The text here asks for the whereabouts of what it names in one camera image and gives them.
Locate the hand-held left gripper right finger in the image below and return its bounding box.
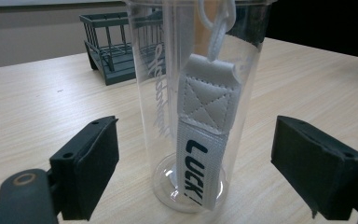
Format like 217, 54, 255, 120
270, 115, 358, 221

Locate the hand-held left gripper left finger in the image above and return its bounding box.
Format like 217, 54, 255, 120
48, 115, 120, 222

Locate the clear plastic cup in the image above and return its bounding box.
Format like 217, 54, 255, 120
124, 0, 278, 215

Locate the dark green wire rack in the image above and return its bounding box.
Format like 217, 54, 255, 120
79, 11, 168, 86

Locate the white fabric strap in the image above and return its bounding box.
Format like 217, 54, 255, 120
174, 0, 242, 211

